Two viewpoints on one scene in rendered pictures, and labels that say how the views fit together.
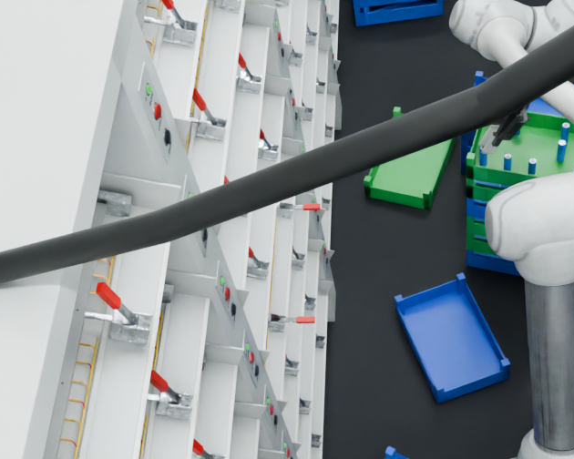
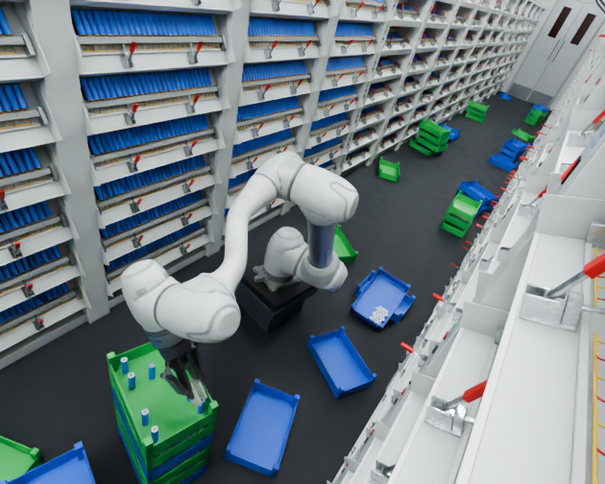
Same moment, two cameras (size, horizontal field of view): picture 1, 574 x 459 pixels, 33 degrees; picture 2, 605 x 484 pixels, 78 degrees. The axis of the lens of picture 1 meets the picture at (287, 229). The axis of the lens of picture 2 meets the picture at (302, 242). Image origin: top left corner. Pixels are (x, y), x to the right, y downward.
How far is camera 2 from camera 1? 214 cm
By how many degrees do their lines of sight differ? 89
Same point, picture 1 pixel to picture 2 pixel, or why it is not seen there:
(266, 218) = (472, 287)
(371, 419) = (333, 424)
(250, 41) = not seen: hidden behind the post
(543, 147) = (147, 395)
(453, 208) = not seen: outside the picture
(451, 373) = (277, 412)
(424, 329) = (269, 449)
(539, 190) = (333, 178)
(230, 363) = not seen: hidden behind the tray
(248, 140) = (513, 235)
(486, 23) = (225, 288)
